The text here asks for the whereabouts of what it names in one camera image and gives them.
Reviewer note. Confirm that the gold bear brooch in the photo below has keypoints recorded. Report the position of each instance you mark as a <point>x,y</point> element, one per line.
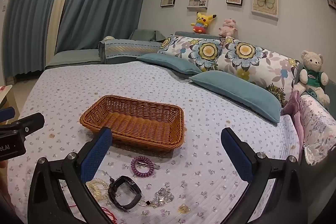
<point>183,209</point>

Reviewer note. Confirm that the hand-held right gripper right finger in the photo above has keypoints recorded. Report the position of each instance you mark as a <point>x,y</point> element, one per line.
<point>236,154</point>

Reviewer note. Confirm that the teal striped folded blanket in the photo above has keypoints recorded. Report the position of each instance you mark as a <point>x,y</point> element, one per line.
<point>126,49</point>

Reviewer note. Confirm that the small teal pillow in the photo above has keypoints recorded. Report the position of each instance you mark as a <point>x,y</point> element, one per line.
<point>170,61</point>

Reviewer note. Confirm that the silver hair clip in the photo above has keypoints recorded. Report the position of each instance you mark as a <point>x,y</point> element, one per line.
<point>150,164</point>

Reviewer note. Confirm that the cream teddy bear green shirt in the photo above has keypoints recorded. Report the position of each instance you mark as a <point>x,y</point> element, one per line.
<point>312,77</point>

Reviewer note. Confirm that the pink pig plush toy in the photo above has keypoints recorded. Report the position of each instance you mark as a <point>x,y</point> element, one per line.
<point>228,27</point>

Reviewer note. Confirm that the floral pillow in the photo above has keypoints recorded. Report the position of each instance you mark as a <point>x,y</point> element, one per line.
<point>258,65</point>
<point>195,50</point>

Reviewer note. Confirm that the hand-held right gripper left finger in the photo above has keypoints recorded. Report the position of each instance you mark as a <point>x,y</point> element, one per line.
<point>95,153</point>

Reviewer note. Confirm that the black watch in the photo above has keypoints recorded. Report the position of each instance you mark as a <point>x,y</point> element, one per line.
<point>124,193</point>

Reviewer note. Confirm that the pink cushion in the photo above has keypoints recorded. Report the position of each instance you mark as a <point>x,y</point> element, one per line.
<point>294,109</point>

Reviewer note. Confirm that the teal bench cushion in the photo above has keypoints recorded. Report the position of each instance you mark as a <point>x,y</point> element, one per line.
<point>72,57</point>

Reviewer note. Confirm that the cream curtain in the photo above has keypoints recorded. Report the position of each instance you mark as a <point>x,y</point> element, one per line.
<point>59,11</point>

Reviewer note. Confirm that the teal cloth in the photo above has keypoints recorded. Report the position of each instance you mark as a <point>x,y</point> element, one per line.
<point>147,35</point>

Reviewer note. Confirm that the large teal pillow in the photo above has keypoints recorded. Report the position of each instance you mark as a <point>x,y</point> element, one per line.
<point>236,94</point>

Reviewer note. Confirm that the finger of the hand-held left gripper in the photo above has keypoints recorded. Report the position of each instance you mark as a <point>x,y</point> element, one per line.
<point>8,112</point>
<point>29,121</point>

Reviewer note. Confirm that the blue curtain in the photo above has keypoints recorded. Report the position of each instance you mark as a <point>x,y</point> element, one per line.
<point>102,1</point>
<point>29,16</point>

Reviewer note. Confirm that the butterfly framed picture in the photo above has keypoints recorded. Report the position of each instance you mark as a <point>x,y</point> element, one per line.
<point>264,3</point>

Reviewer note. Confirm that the floral bed rail cover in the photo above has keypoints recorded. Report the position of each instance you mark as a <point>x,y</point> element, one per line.
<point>317,129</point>

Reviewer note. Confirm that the floral quilted bedspread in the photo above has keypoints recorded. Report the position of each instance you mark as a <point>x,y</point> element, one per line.
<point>197,98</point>

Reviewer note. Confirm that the yellow plush toy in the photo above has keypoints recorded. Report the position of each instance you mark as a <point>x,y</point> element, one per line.
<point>203,22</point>

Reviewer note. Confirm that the brown wicker basket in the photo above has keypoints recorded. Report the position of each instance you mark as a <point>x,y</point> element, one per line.
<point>136,121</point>

